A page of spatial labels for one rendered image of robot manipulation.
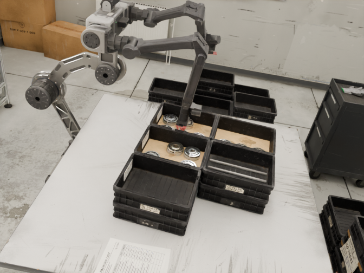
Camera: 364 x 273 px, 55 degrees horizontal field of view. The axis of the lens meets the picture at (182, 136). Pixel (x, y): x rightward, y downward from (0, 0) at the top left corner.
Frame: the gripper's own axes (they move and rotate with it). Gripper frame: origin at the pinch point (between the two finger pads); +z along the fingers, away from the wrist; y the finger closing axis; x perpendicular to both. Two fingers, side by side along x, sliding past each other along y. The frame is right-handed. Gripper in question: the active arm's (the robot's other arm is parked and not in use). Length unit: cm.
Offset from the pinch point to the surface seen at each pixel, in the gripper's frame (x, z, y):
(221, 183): -33.3, 1.6, -36.3
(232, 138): -33.9, 3.0, 13.4
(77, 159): 56, 21, -31
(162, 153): 5.5, 5.5, -20.3
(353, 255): -126, 39, -22
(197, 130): -9.5, 4.0, 12.6
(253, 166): -50, 3, -11
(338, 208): -131, 55, 38
